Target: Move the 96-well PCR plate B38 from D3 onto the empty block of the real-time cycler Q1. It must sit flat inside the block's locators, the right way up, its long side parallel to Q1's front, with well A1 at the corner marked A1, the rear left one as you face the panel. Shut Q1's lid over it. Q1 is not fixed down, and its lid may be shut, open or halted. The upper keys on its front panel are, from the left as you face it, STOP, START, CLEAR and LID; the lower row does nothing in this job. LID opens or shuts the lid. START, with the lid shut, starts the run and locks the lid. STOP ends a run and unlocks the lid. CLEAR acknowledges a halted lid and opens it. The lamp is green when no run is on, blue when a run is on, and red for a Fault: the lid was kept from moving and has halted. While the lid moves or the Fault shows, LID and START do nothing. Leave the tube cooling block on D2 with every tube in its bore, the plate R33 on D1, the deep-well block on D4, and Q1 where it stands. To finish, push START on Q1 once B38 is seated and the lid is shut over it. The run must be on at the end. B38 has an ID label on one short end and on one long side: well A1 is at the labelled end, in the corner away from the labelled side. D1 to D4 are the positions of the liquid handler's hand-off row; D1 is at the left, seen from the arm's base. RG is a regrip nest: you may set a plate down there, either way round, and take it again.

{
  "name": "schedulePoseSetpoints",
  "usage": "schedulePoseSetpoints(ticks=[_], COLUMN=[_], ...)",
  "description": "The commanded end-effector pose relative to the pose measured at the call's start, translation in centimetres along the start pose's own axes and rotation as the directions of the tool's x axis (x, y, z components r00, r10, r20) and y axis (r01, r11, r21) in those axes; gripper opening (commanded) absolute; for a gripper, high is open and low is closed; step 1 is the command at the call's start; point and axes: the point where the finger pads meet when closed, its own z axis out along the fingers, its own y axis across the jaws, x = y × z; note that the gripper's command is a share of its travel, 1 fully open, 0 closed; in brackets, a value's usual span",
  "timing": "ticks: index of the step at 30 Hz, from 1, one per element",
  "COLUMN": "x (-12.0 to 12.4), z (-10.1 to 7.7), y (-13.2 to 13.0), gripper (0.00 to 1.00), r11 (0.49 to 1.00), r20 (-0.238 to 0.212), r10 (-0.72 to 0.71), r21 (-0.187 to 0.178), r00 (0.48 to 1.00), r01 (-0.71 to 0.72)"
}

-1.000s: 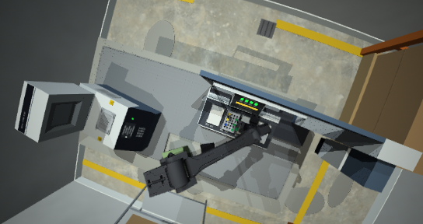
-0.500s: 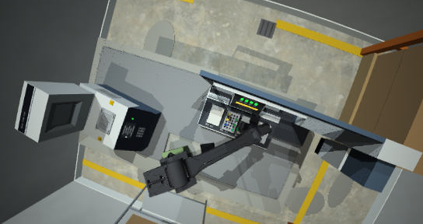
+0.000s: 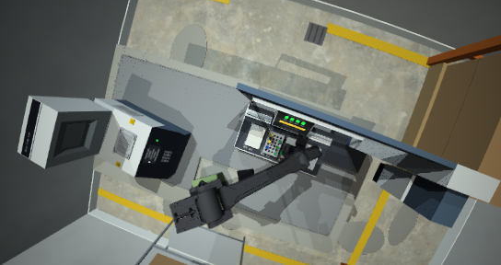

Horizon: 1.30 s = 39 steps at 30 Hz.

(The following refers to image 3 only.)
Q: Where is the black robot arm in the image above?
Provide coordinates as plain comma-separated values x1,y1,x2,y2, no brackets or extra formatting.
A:
169,133,321,234

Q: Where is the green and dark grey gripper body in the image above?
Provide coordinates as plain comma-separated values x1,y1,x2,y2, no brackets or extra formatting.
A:
281,143,291,157

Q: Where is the white benchtop lab instrument with lid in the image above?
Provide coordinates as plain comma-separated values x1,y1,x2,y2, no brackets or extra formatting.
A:
17,96,191,179

